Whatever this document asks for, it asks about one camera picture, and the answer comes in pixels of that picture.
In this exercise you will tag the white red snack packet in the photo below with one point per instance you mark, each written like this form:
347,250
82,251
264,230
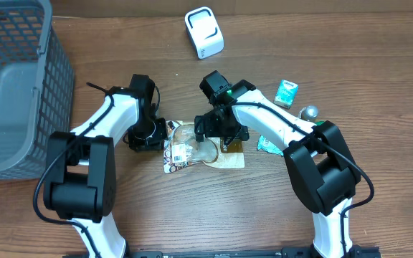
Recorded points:
175,155

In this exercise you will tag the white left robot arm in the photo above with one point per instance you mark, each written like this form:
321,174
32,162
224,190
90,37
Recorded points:
79,185

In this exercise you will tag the green lid white jar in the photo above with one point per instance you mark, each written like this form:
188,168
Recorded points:
319,122

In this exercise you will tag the yellow oil bottle silver cap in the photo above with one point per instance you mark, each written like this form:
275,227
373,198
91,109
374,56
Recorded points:
309,113

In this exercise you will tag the clear brown snack bag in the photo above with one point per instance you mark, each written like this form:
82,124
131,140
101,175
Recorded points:
211,151

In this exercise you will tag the teal large tissue pack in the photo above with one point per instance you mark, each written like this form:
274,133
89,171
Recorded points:
264,144

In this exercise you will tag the small Kleenex tissue pack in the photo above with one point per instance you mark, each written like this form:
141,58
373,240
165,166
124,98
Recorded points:
286,93

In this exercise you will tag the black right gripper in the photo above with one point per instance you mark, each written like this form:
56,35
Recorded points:
241,133

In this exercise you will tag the white barcode scanner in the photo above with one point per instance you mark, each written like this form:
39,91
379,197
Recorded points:
204,32

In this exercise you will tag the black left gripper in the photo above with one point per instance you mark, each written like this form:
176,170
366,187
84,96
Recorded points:
156,143

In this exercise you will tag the grey plastic mesh basket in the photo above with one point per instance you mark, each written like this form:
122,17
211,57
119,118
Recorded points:
37,83

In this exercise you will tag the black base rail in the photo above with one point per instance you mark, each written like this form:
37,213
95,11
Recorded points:
286,252

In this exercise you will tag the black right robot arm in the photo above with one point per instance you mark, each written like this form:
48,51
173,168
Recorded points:
320,166

